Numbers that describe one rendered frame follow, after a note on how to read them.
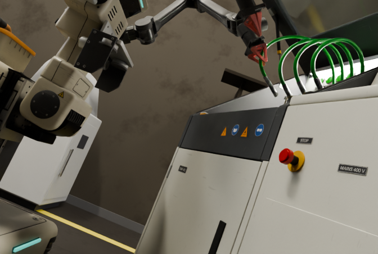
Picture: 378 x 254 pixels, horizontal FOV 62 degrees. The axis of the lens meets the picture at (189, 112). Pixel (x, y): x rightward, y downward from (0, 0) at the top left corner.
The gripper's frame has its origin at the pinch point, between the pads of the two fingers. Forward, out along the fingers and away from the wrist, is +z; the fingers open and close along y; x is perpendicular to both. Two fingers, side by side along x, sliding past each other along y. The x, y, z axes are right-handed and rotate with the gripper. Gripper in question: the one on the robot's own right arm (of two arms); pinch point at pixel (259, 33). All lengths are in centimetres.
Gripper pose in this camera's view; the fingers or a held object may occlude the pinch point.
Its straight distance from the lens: 116.2
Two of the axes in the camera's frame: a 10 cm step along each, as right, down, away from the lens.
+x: -1.6, 1.5, 9.8
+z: 3.7, 9.3, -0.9
